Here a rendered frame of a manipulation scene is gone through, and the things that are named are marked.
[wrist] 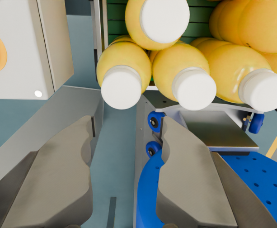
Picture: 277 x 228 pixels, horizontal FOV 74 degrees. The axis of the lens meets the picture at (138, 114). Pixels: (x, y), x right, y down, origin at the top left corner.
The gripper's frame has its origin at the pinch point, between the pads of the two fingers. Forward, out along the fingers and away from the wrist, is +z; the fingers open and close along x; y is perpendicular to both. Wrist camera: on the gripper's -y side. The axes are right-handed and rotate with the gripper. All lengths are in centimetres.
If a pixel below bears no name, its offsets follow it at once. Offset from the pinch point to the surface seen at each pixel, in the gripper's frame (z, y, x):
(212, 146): 11.2, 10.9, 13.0
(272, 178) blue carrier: 9.7, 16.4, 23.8
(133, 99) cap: 5.1, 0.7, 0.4
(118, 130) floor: 117, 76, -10
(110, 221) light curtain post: 91, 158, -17
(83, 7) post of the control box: 38.9, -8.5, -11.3
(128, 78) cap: 5.1, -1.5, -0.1
